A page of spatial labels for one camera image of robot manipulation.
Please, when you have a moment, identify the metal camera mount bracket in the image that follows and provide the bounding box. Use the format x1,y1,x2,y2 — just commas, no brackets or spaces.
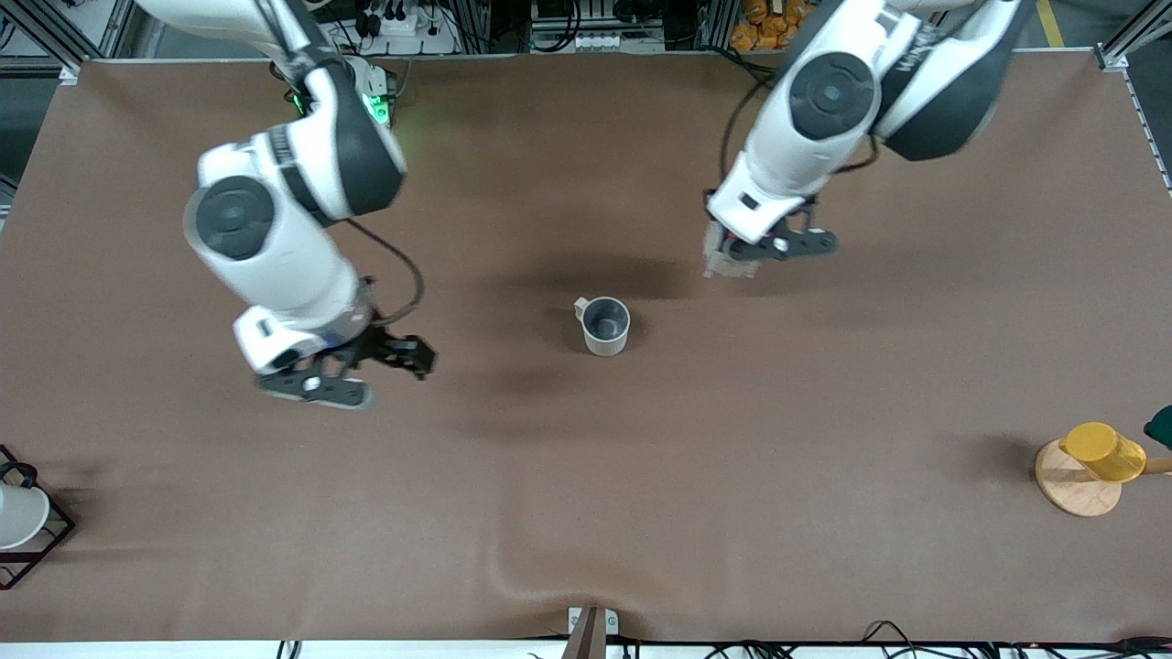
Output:
562,606,620,659

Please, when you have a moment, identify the black wire rack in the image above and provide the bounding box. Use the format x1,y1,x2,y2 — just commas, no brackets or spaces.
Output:
0,446,76,591

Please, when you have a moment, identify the round wooden cup stand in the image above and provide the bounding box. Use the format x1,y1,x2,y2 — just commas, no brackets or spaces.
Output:
1035,438,1172,518

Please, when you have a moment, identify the brown table cloth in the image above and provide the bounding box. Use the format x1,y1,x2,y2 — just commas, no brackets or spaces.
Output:
0,50,1172,643

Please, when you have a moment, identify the grey ceramic mug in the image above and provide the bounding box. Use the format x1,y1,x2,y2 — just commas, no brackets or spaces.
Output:
574,297,632,358

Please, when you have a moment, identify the white cup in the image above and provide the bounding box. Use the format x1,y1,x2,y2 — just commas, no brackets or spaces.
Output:
0,483,51,550

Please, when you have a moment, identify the white empty power strip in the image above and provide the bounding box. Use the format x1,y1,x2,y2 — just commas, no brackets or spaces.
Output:
575,32,662,52

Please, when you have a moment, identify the blue white milk carton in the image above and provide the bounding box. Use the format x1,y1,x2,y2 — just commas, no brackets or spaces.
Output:
702,224,763,279

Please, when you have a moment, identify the white power strip with plugs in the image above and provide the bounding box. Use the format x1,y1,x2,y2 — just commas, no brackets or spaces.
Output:
353,0,459,56

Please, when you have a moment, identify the pile of orange bread rolls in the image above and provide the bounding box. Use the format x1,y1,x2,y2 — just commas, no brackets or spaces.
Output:
730,0,825,52

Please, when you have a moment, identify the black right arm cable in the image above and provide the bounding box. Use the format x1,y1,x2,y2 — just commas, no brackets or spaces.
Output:
346,218,426,327

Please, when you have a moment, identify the yellow plastic cup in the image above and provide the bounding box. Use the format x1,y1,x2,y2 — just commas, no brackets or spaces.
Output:
1059,422,1147,483

